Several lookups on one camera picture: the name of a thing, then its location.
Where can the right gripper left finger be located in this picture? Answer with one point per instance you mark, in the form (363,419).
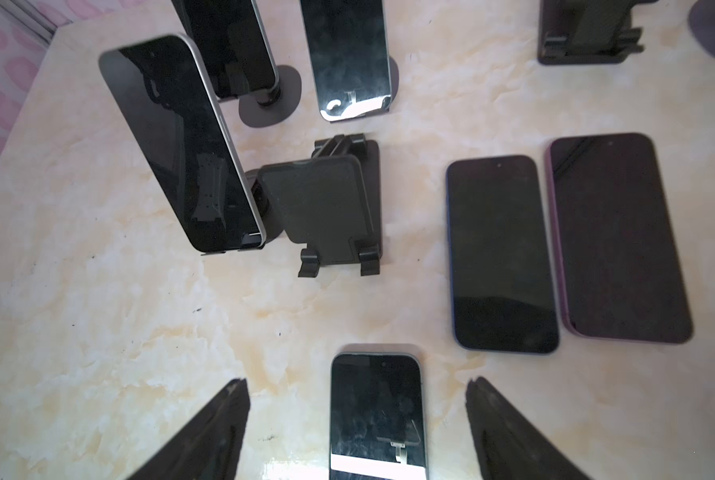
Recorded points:
(209,445)

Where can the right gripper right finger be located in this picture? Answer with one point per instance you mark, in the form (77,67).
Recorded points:
(508,446)

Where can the black phone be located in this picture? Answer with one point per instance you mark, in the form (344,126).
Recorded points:
(347,44)
(162,89)
(377,417)
(502,296)
(233,45)

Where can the purple phone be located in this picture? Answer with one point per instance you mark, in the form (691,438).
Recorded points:
(619,269)

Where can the black folding phone stand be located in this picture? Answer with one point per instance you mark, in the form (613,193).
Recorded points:
(587,32)

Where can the left corner aluminium post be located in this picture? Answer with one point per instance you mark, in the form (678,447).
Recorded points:
(26,16)

